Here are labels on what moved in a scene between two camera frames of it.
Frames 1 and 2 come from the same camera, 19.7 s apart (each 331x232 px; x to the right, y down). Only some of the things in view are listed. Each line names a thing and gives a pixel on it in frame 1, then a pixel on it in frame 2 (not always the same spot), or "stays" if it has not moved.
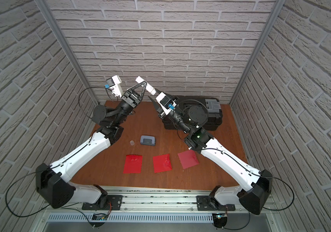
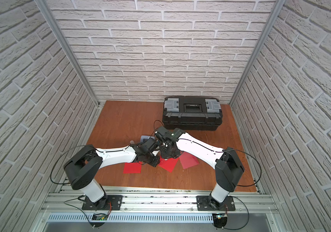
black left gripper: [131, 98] -> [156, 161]
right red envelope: [188, 159] stays
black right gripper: [158, 109] -> [173, 148]
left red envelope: [133, 164] stays
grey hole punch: [146, 140] stays
